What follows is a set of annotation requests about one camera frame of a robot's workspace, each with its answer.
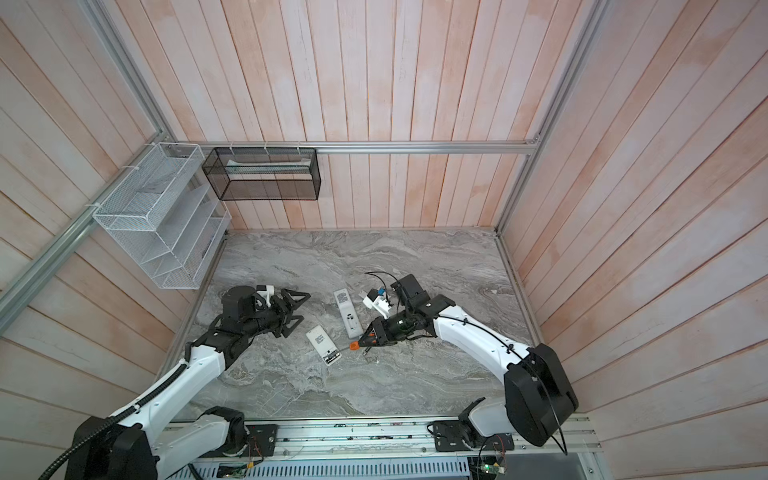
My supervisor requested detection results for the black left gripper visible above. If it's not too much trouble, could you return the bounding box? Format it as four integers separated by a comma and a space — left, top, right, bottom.
243, 288, 311, 338

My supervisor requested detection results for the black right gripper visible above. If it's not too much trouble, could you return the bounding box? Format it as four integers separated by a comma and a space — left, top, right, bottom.
359, 307, 416, 344

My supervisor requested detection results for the long white remote control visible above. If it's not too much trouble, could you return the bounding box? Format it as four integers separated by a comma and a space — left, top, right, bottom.
334, 288, 363, 339

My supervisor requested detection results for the short white remote control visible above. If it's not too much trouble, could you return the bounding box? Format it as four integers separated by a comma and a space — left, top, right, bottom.
306, 325, 341, 366

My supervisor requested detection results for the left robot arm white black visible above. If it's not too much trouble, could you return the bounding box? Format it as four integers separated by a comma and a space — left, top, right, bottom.
42, 285, 310, 479

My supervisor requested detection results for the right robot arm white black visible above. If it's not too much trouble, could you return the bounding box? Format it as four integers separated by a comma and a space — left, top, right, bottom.
350, 274, 579, 452

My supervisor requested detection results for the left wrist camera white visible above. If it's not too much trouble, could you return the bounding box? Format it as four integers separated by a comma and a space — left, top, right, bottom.
255, 284, 275, 307

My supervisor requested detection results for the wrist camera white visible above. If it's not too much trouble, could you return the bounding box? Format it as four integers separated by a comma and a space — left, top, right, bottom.
255, 284, 275, 307
362, 287, 394, 319

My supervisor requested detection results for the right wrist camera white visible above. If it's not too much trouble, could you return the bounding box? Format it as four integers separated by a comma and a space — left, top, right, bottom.
362, 287, 394, 319

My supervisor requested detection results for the aluminium rail base frame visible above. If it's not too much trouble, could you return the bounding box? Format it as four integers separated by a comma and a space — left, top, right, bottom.
165, 416, 612, 479

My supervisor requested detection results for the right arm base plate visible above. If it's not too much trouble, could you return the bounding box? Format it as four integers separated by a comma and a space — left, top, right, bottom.
427, 420, 515, 452

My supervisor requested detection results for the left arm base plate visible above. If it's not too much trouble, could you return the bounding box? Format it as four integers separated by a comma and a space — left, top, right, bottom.
207, 424, 279, 458

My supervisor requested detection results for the black wire mesh basket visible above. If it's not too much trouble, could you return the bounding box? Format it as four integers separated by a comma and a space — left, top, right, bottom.
202, 146, 322, 201

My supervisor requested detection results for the white wire mesh shelf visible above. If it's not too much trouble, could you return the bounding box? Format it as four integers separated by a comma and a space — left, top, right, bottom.
94, 143, 231, 290

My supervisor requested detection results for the horizontal aluminium wall rail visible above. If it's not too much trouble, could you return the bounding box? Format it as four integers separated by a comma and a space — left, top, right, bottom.
196, 140, 539, 155

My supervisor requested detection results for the left aluminium wall rail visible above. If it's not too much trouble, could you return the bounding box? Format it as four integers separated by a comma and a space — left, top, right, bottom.
1, 130, 169, 334

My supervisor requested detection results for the black corrugated cable conduit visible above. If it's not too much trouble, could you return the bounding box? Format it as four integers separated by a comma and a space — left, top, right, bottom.
35, 359, 190, 480

